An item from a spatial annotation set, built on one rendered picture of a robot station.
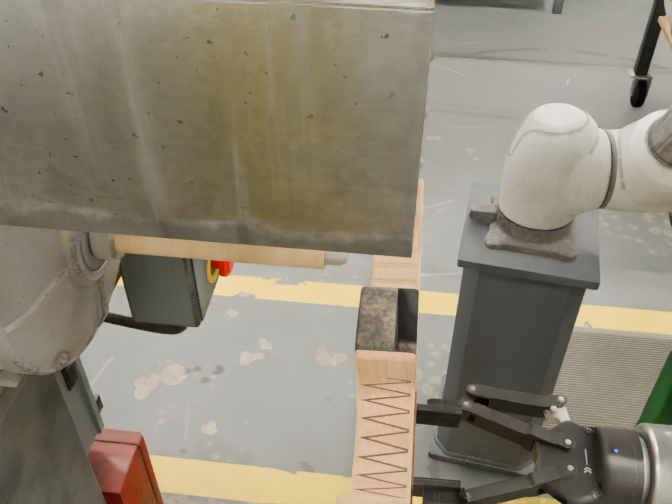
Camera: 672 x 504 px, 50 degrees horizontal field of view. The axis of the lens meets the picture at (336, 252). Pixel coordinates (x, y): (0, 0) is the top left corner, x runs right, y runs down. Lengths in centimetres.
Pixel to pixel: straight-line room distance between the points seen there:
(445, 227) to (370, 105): 230
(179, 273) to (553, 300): 83
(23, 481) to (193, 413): 114
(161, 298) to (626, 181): 87
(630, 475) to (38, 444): 69
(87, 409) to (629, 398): 153
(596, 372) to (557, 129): 105
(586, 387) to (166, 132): 193
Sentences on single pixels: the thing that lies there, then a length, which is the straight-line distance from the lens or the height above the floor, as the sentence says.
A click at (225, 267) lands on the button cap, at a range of 100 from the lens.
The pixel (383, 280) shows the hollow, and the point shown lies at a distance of 65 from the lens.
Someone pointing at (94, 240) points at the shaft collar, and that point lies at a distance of 64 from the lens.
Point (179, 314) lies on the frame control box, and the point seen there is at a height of 95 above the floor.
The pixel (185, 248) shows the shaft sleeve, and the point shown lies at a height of 125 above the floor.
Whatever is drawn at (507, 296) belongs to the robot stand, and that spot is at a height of 61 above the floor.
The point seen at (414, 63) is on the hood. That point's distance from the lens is 33.
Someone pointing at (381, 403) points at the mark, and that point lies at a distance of 57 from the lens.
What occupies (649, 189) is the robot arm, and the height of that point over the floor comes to 88.
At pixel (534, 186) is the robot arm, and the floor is 86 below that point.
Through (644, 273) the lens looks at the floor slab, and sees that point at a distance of 264.
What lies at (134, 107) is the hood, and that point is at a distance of 37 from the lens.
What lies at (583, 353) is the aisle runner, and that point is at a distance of 230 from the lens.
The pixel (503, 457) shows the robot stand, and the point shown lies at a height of 5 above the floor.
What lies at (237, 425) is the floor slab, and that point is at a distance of 204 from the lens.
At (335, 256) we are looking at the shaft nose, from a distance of 60.
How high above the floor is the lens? 165
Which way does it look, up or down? 41 degrees down
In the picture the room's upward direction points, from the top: straight up
